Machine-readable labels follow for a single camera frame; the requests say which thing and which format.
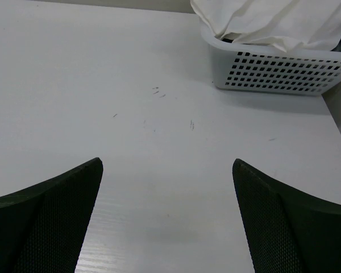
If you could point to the white plastic laundry basket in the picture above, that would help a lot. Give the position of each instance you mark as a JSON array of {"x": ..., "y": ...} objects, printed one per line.
[{"x": 257, "y": 68}]

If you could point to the white pleated skirt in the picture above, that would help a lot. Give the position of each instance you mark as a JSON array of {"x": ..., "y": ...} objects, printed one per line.
[{"x": 285, "y": 25}]

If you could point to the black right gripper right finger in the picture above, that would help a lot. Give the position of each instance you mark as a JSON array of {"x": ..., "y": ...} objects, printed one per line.
[{"x": 287, "y": 229}]

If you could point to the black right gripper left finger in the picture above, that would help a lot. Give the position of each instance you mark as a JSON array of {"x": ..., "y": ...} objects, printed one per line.
[{"x": 42, "y": 227}]

